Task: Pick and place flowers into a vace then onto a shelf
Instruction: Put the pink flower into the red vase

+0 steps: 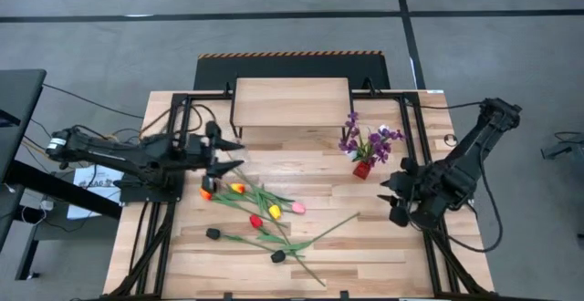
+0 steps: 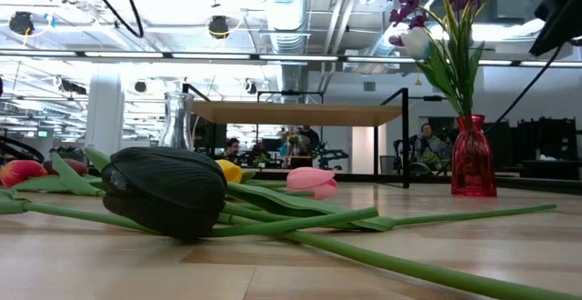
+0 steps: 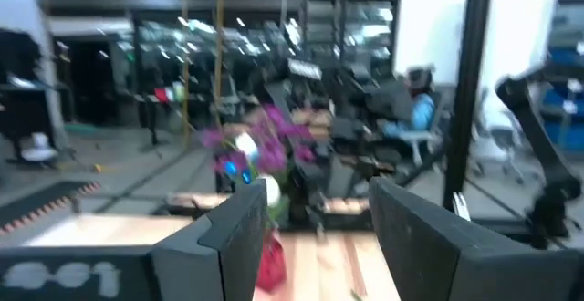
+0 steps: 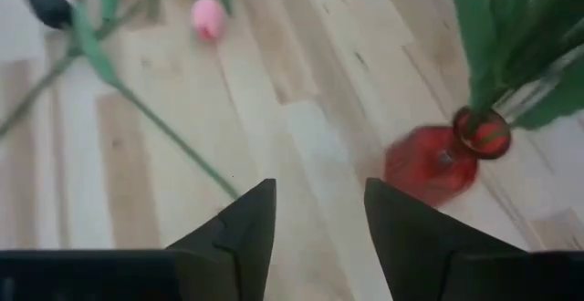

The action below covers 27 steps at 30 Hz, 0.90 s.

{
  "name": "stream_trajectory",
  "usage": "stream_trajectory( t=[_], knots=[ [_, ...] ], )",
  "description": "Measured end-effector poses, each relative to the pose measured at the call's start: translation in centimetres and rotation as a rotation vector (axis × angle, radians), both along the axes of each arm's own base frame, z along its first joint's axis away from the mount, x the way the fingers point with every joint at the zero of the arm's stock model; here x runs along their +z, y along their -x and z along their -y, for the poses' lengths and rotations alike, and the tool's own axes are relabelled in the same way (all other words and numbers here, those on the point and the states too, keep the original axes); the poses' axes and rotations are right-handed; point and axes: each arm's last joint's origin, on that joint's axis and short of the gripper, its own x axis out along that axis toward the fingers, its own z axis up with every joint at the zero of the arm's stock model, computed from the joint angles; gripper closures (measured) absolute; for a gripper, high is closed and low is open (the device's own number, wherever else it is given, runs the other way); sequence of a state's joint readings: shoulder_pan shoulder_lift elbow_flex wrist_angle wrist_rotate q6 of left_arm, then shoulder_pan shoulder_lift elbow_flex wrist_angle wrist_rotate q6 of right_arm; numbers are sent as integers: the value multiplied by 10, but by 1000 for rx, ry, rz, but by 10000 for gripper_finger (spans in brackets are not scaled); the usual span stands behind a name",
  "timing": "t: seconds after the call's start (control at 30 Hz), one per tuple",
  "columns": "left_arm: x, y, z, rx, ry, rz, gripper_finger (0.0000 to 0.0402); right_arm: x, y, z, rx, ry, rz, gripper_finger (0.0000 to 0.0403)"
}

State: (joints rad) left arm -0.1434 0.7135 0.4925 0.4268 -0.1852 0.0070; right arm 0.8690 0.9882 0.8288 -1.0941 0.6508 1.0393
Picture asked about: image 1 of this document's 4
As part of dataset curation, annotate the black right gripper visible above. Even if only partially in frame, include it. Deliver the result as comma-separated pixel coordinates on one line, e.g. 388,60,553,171
377,157,446,228

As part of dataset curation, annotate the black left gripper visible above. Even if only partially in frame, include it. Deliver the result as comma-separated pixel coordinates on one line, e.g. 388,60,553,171
171,121,245,192

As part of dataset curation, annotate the yellow and red tulip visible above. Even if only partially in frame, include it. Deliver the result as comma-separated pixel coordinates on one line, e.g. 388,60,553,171
230,182,293,247

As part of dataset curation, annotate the red glass vase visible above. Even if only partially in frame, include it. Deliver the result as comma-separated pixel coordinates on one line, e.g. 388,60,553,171
351,160,373,182

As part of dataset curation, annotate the purple artificial flower bunch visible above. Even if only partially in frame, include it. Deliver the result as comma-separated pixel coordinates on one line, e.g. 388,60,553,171
338,111,406,165

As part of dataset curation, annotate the pink tulip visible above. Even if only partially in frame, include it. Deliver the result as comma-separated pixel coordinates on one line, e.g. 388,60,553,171
253,186,307,215

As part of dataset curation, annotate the wooden shelf with black legs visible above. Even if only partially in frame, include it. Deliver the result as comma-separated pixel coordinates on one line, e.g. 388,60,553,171
229,77,356,145

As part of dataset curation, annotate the orange tulip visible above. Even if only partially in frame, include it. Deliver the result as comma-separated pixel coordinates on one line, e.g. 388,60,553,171
199,188,293,229

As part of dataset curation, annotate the dark maroon tulip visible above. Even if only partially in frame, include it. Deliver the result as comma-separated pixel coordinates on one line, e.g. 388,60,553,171
214,186,296,204

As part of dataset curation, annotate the black tulip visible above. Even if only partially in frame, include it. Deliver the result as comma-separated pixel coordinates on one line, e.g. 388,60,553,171
204,227,306,260
270,212,362,265

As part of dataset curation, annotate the black floor mat striped edge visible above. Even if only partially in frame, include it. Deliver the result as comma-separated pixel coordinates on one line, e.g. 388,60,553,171
193,50,391,91

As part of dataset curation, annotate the white printed paper sheet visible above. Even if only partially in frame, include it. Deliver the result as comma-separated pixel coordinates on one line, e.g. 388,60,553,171
67,166,125,220

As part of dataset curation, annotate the grey floor stand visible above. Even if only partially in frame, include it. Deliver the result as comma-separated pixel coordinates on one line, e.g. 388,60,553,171
540,130,584,171

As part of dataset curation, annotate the dark grey desk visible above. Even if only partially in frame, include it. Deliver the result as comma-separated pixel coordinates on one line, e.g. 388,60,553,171
0,68,123,282

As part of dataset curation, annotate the black aluminium table frame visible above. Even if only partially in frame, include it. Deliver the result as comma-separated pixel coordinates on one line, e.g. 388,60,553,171
105,88,496,301

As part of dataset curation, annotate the black floor cable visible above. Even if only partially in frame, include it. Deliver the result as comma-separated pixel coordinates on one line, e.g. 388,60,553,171
390,86,485,111
43,83,145,120

